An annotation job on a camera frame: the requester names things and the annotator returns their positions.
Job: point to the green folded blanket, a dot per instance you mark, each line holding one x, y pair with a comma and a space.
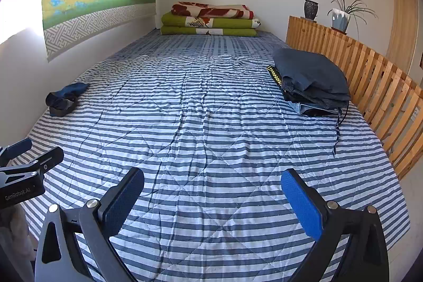
185, 31
224, 23

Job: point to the black garment with yellow pattern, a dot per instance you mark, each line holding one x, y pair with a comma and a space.
276, 75

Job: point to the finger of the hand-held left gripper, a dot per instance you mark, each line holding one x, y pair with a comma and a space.
18, 147
46, 159

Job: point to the light wooden board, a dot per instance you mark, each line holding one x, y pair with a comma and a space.
401, 27

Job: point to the person's left hand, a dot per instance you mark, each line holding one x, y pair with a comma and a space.
15, 222

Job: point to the blue checkered bed sheet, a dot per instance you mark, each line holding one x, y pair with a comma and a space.
214, 44

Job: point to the striped bed quilt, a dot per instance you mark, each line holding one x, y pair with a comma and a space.
198, 123

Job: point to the blue boxer shorts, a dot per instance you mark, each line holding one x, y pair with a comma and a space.
74, 89

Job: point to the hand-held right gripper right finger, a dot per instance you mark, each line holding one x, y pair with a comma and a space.
302, 206

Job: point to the red and cream folded blanket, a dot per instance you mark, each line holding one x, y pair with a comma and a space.
211, 11

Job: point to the potted plant in pale pot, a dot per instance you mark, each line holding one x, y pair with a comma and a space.
340, 21

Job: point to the navy folded garment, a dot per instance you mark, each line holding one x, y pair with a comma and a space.
310, 70

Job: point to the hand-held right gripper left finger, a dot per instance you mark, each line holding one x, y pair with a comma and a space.
122, 199

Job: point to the folded blue jeans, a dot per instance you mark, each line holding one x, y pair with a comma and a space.
310, 109

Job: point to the wooden slatted bed rail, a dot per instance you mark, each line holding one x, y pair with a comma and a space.
380, 77

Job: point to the dark ceramic vase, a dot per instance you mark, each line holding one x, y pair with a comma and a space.
310, 9

